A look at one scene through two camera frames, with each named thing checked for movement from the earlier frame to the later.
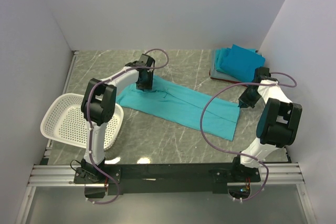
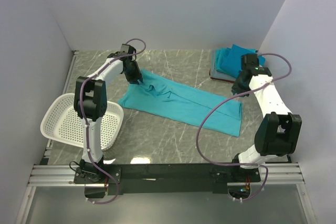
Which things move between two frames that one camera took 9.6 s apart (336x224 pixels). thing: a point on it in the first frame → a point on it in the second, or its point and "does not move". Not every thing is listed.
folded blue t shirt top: (241, 63) does not move
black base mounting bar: (131, 179) does not move
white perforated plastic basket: (65, 123) does not move
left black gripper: (148, 86) → (133, 80)
